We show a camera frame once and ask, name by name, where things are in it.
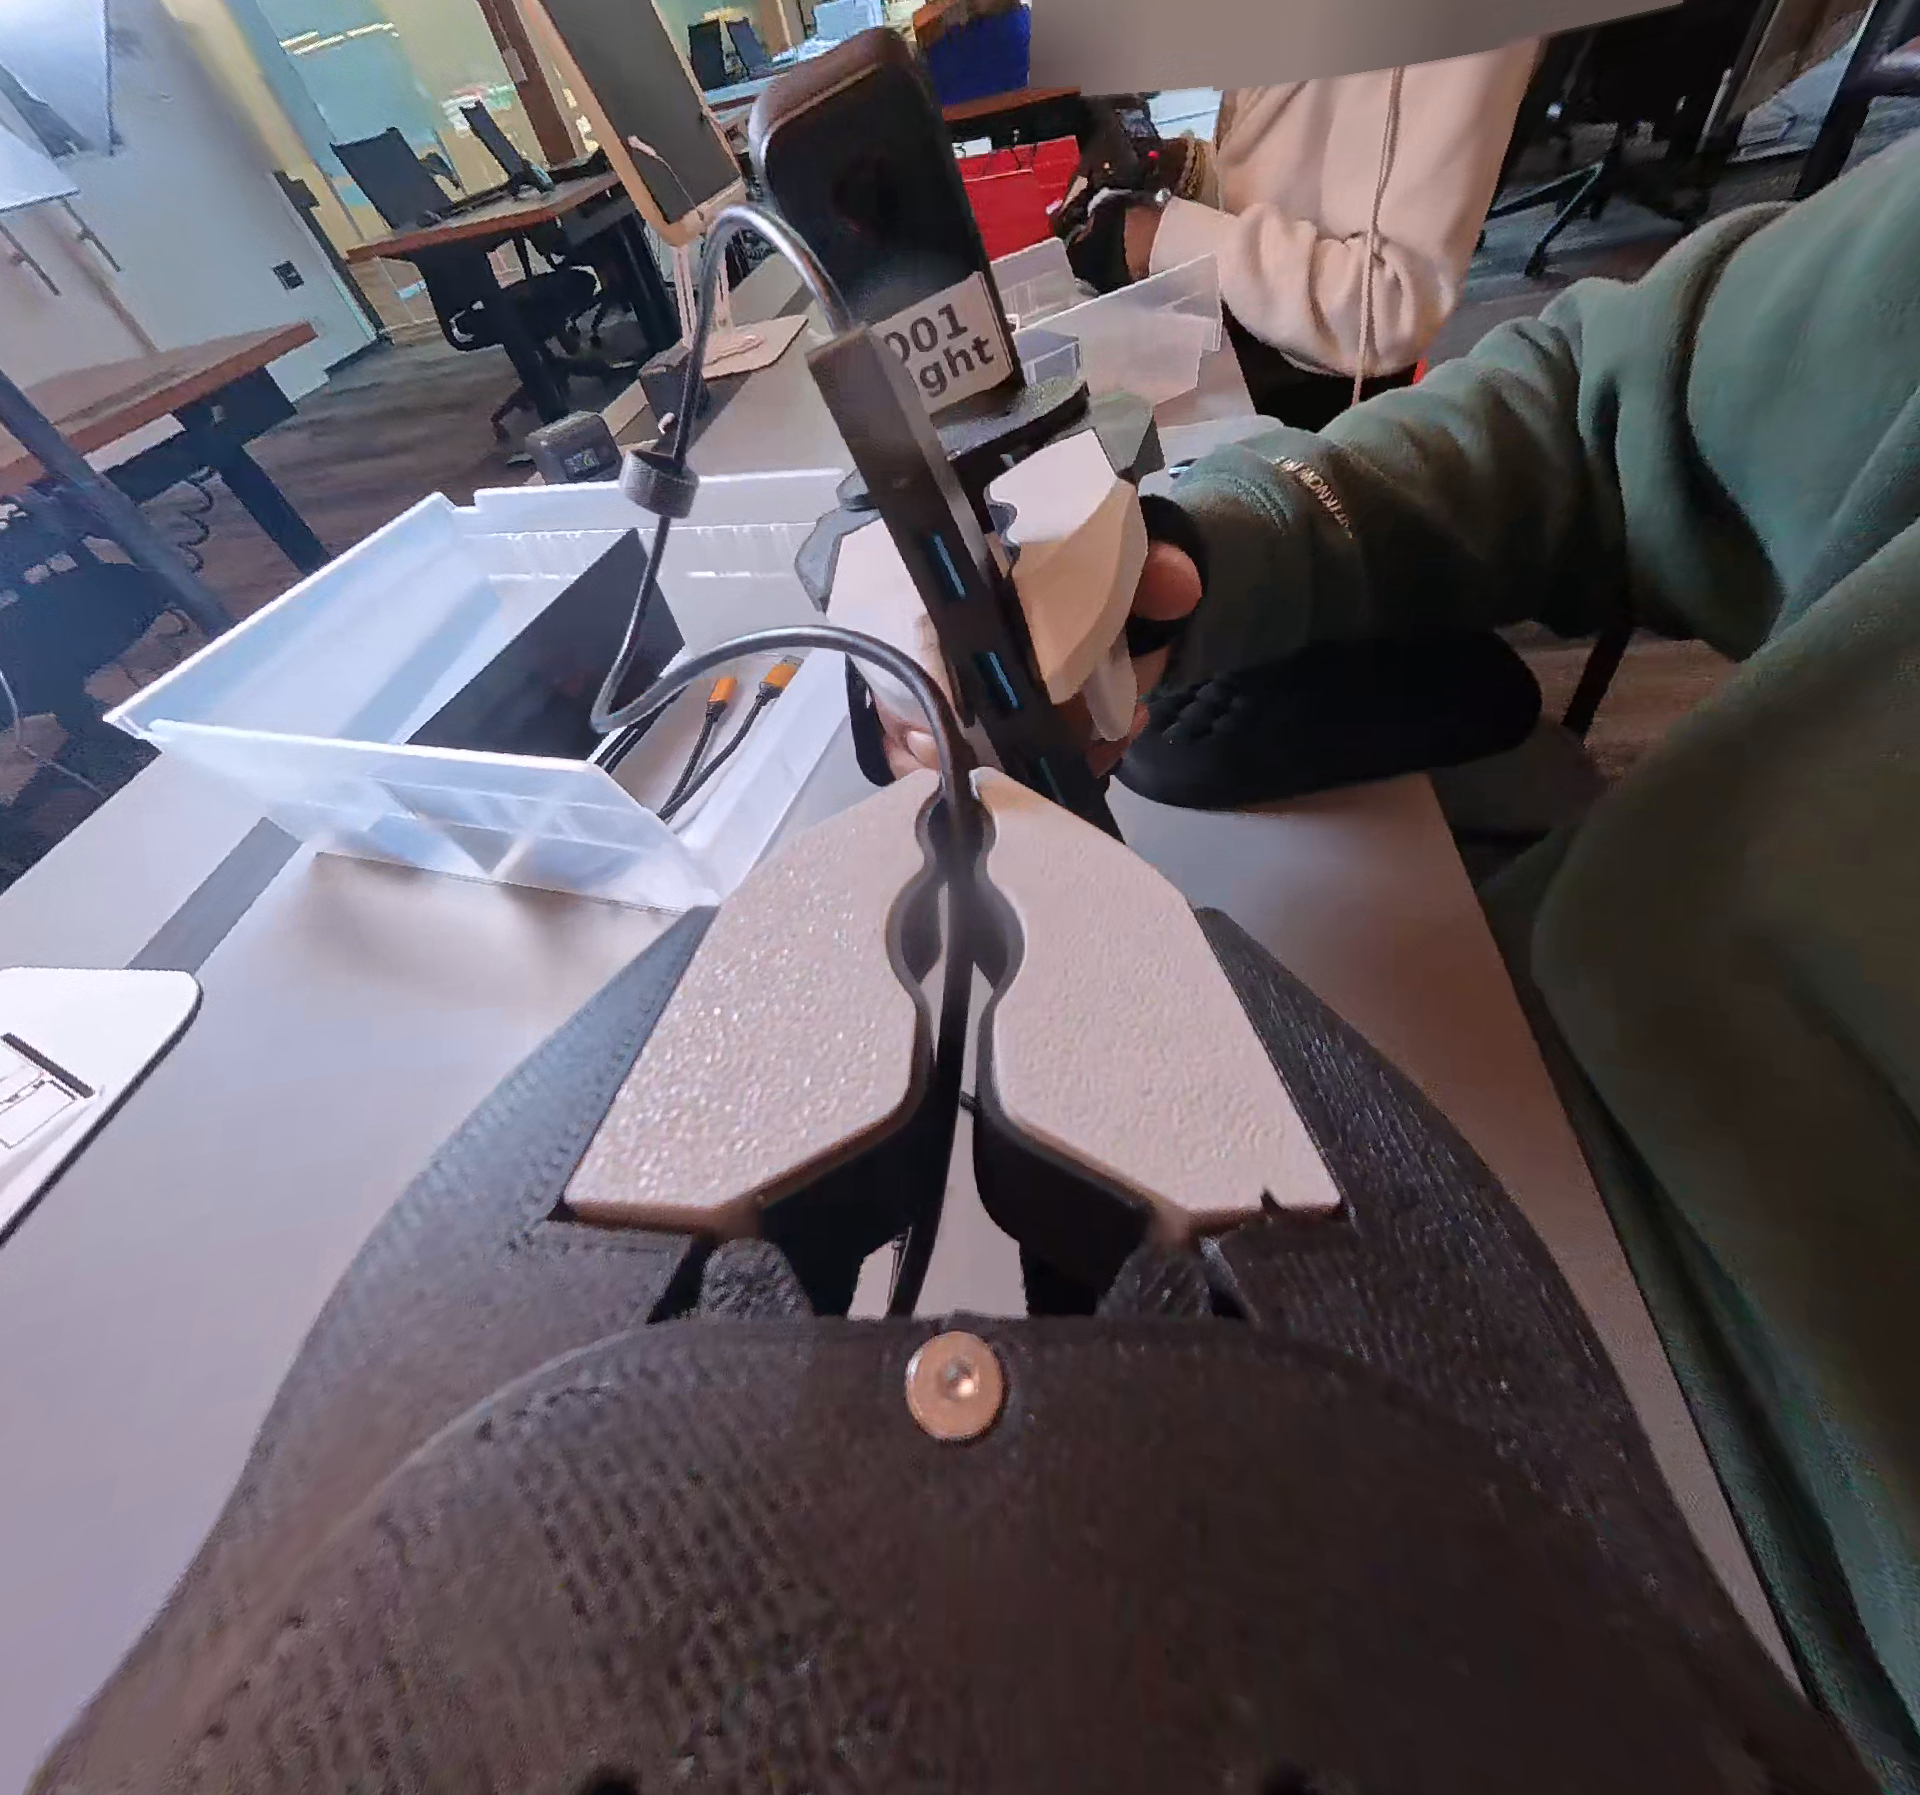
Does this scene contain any small black USB hub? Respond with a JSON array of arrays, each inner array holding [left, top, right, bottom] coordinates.
[[807, 324, 1127, 844]]

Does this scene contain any orange-plug braided USB cable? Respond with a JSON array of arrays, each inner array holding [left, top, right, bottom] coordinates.
[[657, 659, 804, 828]]

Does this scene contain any person's right hand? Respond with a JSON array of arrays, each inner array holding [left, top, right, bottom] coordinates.
[[1122, 492, 1211, 665]]

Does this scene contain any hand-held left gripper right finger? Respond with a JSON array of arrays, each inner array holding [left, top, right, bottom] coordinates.
[[966, 766, 1345, 1312]]

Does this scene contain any clear plastic bin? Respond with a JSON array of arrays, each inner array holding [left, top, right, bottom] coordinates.
[[105, 467, 888, 914], [983, 240, 1227, 401]]

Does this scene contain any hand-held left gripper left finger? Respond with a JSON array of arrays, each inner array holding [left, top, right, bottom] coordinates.
[[561, 773, 962, 1317]]

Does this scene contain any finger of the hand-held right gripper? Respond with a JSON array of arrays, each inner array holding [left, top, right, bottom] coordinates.
[[796, 504, 980, 782], [994, 449, 1152, 748]]

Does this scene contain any black divider of clear bin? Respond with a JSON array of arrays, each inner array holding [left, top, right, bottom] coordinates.
[[406, 532, 668, 765]]

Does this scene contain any thin black cable with strap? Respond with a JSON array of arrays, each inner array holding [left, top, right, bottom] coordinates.
[[587, 206, 991, 1318]]

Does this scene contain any brown office desk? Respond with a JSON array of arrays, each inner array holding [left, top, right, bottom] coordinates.
[[0, 321, 333, 628]]

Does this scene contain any person's green sweatshirt torso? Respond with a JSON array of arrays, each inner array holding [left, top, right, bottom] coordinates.
[[1477, 130, 1920, 1795]]

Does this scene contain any red plastic bin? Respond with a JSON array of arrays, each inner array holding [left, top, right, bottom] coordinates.
[[954, 133, 1084, 263]]

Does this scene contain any black chair armrest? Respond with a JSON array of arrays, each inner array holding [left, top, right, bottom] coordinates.
[[1117, 632, 1544, 815]]

